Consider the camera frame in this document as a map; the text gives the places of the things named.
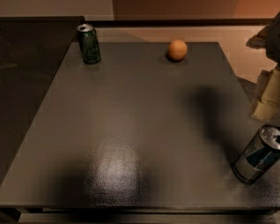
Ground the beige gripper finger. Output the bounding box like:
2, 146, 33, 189
250, 66, 280, 120

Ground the silver blue redbull can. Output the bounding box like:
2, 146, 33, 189
232, 125, 280, 184

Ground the green soda can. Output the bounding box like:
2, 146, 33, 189
77, 23, 101, 64

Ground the orange fruit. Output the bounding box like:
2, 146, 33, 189
167, 39, 188, 62

